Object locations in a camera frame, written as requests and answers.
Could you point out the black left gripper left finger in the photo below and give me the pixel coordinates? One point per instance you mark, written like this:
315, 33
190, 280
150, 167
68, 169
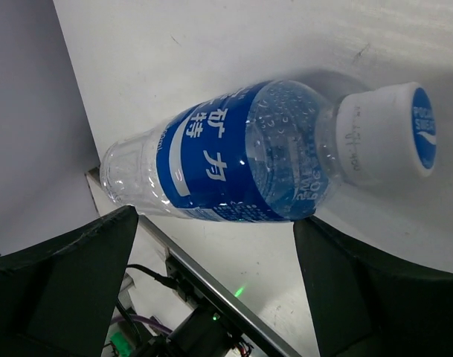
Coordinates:
57, 298

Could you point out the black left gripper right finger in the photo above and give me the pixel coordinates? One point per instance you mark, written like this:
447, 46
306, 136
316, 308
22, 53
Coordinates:
366, 302

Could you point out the blue label clear bottle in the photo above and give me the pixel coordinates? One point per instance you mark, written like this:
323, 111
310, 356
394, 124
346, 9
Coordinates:
273, 152

